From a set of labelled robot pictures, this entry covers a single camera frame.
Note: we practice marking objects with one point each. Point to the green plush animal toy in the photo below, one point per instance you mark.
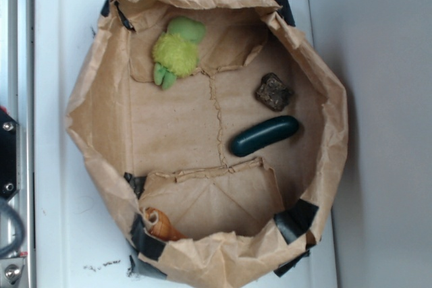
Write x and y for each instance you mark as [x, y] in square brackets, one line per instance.
[175, 52]

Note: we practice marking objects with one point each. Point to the brown paper bag bin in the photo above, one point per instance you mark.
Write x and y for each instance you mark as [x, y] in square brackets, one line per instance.
[144, 146]

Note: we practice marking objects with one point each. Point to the dark green oblong toy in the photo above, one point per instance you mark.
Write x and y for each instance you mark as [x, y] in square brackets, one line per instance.
[263, 134]

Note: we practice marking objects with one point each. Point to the dark brown rough block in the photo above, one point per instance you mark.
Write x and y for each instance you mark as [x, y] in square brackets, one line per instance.
[273, 93]

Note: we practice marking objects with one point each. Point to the orange spiral seashell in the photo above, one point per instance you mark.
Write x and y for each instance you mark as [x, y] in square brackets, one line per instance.
[158, 225]

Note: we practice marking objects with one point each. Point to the black metal bracket plate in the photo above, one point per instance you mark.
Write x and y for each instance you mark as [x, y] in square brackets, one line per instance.
[9, 155]

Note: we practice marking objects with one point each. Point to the aluminium frame rail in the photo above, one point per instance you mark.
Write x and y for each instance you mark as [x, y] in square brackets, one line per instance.
[17, 96]

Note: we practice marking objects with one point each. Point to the silver metal corner bracket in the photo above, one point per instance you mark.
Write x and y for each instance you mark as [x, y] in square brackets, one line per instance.
[12, 270]

